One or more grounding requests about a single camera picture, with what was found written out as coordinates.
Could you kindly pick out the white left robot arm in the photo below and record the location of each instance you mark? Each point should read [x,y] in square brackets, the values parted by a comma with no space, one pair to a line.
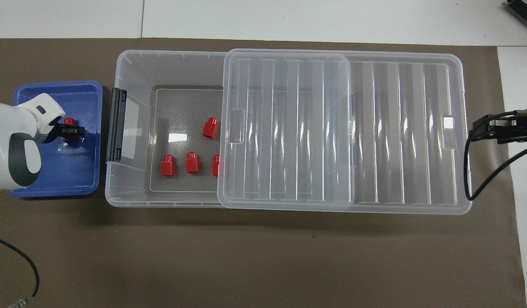
[7,141]

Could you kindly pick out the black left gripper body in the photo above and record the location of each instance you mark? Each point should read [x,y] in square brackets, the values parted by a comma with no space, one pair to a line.
[57,131]

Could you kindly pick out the clear plastic storage box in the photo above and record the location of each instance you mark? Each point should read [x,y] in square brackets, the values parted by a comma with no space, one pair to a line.
[178,68]

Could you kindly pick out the black box latch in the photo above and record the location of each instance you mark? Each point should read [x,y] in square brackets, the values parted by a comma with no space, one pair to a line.
[114,128]

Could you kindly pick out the black ribbed device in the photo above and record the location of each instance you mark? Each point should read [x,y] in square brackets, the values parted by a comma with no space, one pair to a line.
[524,10]

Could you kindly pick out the blue plastic tray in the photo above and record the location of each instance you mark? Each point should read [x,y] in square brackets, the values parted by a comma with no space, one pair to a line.
[75,171]

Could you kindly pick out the clear ribbed plastic lid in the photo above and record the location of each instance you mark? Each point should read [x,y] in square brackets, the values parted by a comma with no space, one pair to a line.
[395,128]

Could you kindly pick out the brown table mat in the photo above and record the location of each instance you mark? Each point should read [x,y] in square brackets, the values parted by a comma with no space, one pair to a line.
[246,256]

